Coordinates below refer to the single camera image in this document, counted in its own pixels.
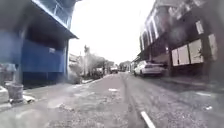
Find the vehicle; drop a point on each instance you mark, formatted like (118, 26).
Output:
(114, 69)

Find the trees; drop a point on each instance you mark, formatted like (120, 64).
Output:
(91, 63)

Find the white car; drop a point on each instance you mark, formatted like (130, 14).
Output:
(148, 68)

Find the grey asphalt road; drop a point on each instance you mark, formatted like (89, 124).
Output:
(100, 106)

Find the dark building with pale panels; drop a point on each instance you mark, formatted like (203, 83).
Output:
(180, 36)

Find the blue building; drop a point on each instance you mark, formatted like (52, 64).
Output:
(36, 43)

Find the grey bucket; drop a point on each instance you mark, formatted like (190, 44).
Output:
(15, 91)

